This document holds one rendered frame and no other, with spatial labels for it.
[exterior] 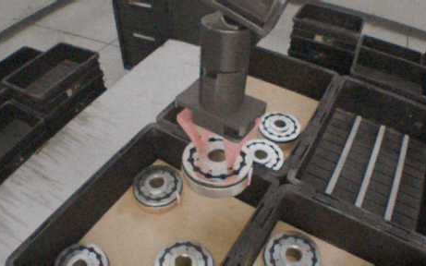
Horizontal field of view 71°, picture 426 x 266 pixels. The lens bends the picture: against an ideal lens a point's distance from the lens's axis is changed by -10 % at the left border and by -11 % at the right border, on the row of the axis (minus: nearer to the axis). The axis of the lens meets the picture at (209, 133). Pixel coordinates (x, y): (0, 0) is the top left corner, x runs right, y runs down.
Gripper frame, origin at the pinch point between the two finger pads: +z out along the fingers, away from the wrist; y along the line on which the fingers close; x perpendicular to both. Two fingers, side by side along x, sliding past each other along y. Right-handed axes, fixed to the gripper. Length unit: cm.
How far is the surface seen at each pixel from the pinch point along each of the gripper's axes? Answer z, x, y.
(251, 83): 17, -47, 17
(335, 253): 21.0, -9.7, -22.0
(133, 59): 70, -109, 133
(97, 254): 20.2, 16.0, 13.3
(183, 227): 21.8, 1.2, 5.3
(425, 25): 57, -330, -37
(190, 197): 21.1, -5.3, 8.4
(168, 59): 28, -60, 60
